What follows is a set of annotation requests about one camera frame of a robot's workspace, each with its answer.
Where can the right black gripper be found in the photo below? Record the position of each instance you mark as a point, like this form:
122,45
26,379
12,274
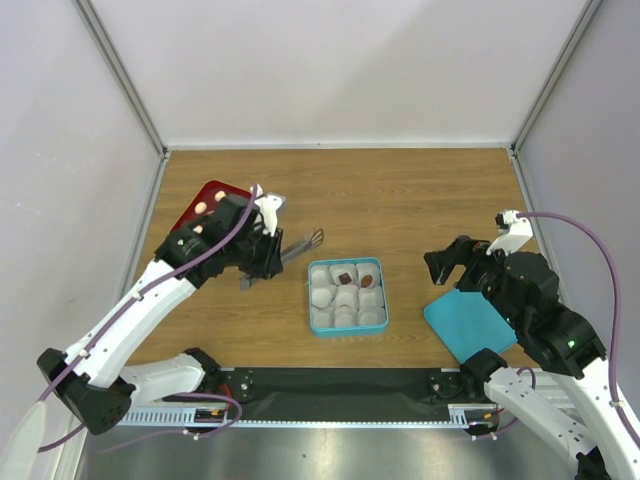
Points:
464,249

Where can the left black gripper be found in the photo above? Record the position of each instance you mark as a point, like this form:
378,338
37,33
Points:
270,264

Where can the metal tongs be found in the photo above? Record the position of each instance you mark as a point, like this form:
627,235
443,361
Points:
298,248

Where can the white oval chocolate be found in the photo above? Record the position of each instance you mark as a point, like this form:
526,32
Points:
200,207

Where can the dark oval chocolate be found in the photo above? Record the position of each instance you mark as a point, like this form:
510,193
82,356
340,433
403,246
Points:
367,281

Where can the dark square chocolate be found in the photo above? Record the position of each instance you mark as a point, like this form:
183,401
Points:
345,279

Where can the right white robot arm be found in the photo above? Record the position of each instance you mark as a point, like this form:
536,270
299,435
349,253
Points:
523,289

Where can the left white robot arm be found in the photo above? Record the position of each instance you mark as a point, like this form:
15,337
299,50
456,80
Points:
91,377

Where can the teal tin lid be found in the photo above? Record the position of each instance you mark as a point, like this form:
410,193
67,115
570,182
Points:
466,323

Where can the red lacquer tray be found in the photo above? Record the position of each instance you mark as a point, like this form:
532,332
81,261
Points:
206,194

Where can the teal square tin box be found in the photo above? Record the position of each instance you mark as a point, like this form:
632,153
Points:
337,310

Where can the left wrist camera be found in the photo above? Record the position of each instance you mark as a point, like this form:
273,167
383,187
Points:
270,205

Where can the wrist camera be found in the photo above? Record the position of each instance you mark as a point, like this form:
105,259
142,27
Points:
270,205
513,233

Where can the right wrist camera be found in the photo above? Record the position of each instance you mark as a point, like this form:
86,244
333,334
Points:
513,233

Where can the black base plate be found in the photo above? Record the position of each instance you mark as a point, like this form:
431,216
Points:
323,388

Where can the aluminium frame rail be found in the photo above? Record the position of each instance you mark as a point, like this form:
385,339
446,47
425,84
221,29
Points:
209,417

